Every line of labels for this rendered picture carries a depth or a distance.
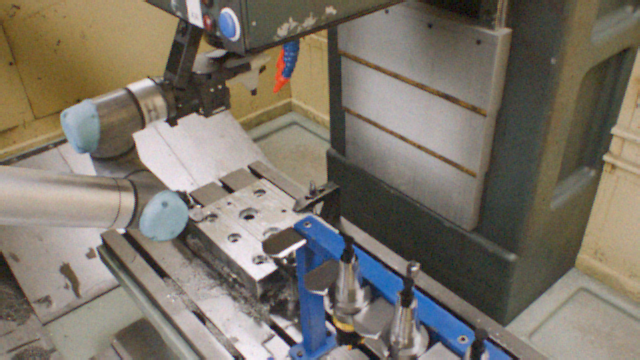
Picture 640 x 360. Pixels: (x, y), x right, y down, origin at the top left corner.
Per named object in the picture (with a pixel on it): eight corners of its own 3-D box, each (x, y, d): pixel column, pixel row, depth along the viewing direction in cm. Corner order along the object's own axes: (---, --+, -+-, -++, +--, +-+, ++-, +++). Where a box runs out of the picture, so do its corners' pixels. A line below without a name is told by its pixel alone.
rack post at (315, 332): (304, 369, 114) (294, 256, 97) (287, 353, 117) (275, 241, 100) (342, 342, 119) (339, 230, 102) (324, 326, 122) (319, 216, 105)
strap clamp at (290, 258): (309, 321, 124) (306, 269, 115) (272, 288, 132) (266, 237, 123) (321, 313, 125) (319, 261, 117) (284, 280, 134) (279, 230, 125)
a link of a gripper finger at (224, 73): (245, 64, 105) (198, 77, 102) (243, 55, 104) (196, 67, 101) (254, 74, 101) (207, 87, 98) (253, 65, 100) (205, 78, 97)
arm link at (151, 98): (118, 80, 96) (141, 96, 91) (144, 70, 98) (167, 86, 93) (130, 119, 100) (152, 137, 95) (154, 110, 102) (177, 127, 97)
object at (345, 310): (378, 306, 87) (379, 294, 85) (347, 326, 84) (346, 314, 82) (351, 282, 91) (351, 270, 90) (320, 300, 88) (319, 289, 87)
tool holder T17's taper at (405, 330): (427, 333, 79) (431, 298, 75) (410, 354, 76) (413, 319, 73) (399, 318, 82) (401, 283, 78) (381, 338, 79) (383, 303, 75)
